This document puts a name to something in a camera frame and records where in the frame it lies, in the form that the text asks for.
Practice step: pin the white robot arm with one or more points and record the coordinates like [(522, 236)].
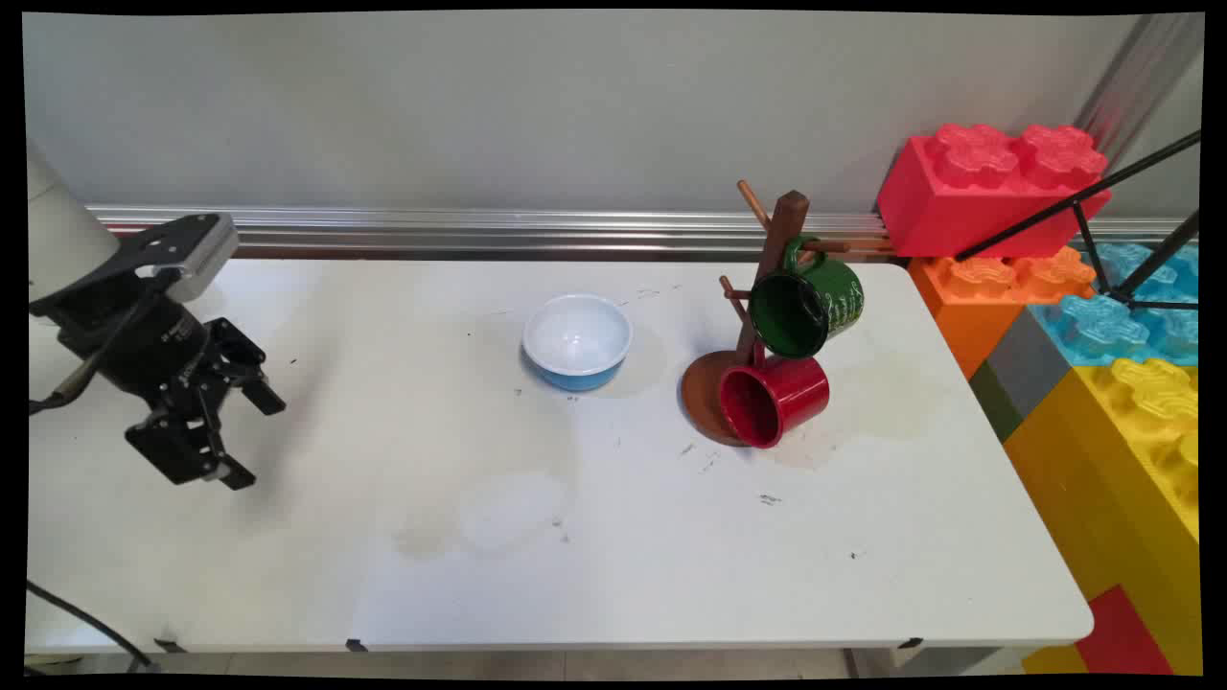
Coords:
[(57, 230)]

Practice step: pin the slanted aluminium profile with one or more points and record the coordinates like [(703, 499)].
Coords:
[(1141, 67)]

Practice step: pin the giant orange toy brick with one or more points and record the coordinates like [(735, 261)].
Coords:
[(968, 307)]

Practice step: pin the horizontal aluminium rail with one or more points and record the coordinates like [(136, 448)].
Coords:
[(479, 230)]

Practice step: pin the blue and white bowl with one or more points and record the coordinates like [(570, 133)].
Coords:
[(577, 340)]

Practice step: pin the red enamel mug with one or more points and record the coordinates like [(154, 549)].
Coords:
[(775, 401)]

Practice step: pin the black tripod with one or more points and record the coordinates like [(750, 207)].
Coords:
[(1083, 196)]

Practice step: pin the giant dark green toy brick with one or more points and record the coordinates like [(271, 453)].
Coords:
[(997, 402)]

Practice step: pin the green enamel mug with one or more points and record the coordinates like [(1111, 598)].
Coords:
[(805, 307)]

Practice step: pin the giant light blue toy brick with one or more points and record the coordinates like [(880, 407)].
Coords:
[(1102, 331)]

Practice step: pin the giant yellow toy brick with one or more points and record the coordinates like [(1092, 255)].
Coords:
[(1112, 479)]

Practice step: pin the brown wooden mug tree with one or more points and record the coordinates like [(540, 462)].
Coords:
[(778, 225)]

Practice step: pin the flat red toy brick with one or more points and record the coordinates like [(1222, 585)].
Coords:
[(1122, 637)]

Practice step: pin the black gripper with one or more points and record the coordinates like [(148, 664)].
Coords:
[(144, 340)]

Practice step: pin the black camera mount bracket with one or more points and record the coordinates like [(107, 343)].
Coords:
[(144, 249)]

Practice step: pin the giant grey toy brick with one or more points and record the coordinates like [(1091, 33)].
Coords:
[(1030, 359)]

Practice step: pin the giant red toy brick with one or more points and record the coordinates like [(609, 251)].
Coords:
[(968, 196)]

